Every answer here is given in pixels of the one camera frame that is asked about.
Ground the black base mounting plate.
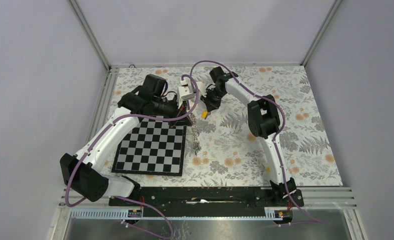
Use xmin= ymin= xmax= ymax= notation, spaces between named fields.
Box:
xmin=109 ymin=186 xmax=305 ymax=218

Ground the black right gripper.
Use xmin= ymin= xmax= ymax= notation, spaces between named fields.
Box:
xmin=200 ymin=87 xmax=226 ymax=113

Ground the floral patterned table mat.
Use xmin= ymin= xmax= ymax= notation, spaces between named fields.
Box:
xmin=109 ymin=64 xmax=343 ymax=187

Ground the black white chessboard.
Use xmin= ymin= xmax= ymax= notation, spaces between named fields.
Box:
xmin=111 ymin=118 xmax=187 ymax=177

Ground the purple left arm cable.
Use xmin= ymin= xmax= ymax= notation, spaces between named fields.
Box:
xmin=65 ymin=74 xmax=200 ymax=240

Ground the grey slotted cable duct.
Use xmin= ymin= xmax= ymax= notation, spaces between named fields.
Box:
xmin=71 ymin=207 xmax=288 ymax=221

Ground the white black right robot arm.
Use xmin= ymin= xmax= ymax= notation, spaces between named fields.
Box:
xmin=200 ymin=66 xmax=302 ymax=208

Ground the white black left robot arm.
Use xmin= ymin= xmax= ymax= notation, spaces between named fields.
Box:
xmin=60 ymin=74 xmax=199 ymax=207

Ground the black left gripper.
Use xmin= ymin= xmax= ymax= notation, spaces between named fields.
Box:
xmin=152 ymin=96 xmax=192 ymax=128

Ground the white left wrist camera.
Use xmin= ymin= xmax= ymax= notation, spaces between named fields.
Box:
xmin=177 ymin=81 xmax=206 ymax=103

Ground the yellow key tag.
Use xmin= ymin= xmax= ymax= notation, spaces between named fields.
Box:
xmin=201 ymin=110 xmax=210 ymax=120

